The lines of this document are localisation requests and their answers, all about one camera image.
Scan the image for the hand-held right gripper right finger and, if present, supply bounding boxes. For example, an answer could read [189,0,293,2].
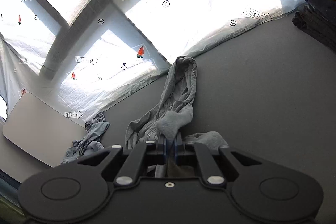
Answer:
[174,135,263,186]

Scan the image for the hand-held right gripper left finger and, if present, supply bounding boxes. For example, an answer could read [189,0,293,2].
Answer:
[78,135,168,187]

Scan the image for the light blue garment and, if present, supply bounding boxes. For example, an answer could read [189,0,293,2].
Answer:
[61,122,111,165]

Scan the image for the plaid cloth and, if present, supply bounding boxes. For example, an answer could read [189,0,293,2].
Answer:
[85,112,106,131]

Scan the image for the white printed curtain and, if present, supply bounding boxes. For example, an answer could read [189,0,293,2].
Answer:
[0,0,315,135]

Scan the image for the grey flat board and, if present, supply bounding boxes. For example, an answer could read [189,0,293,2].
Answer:
[2,91,88,168]

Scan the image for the dark grey folded garment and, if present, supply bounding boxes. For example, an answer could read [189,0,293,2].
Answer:
[291,5,336,53]

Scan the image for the dark blue folded garment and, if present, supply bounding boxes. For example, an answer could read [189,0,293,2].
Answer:
[304,0,336,17]

